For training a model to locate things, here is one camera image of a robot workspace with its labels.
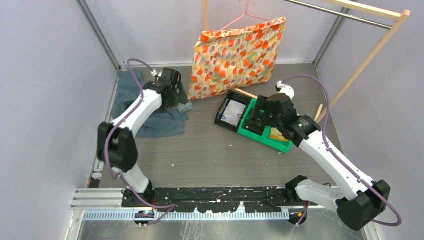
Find black plastic bin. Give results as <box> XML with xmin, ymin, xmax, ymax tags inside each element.
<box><xmin>214</xmin><ymin>90</ymin><xmax>253</xmax><ymax>133</ymax></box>

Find wooden clothes rack frame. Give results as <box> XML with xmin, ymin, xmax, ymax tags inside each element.
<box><xmin>201</xmin><ymin>0</ymin><xmax>411</xmax><ymax>127</ymax></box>

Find metal hanging rod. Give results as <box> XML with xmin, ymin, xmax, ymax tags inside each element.
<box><xmin>283</xmin><ymin>0</ymin><xmax>392</xmax><ymax>30</ymax></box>

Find blue grey cloth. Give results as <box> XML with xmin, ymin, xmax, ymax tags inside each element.
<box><xmin>111</xmin><ymin>69</ymin><xmax>189</xmax><ymax>138</ymax></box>

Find white patterned cards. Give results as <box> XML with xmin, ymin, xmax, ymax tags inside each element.
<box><xmin>220</xmin><ymin>100</ymin><xmax>246</xmax><ymax>127</ymax></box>

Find floral orange pillow bag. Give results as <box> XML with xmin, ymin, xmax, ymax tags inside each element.
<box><xmin>187</xmin><ymin>17</ymin><xmax>286</xmax><ymax>100</ymax></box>

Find aluminium rail frame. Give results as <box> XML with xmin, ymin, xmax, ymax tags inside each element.
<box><xmin>69</xmin><ymin>185</ymin><xmax>374</xmax><ymax>223</ymax></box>

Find green bin with black card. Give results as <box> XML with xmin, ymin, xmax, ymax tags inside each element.
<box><xmin>237</xmin><ymin>98</ymin><xmax>271</xmax><ymax>144</ymax></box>

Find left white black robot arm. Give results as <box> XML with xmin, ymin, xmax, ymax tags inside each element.
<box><xmin>96</xmin><ymin>67</ymin><xmax>192</xmax><ymax>207</ymax></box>

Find pink wire hanger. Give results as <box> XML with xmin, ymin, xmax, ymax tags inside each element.
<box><xmin>219</xmin><ymin>0</ymin><xmax>271</xmax><ymax>31</ymax></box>

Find gold VIP card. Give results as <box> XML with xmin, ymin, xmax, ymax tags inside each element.
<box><xmin>269</xmin><ymin>128</ymin><xmax>289</xmax><ymax>143</ymax></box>

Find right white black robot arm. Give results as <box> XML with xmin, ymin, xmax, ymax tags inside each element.
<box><xmin>249</xmin><ymin>93</ymin><xmax>391</xmax><ymax>231</ymax></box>

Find green bin with gold card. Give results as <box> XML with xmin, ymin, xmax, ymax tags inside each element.
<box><xmin>261</xmin><ymin>127</ymin><xmax>293</xmax><ymax>154</ymax></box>

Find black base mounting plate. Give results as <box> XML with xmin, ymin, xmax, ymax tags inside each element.
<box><xmin>121</xmin><ymin>186</ymin><xmax>319</xmax><ymax>214</ymax></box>

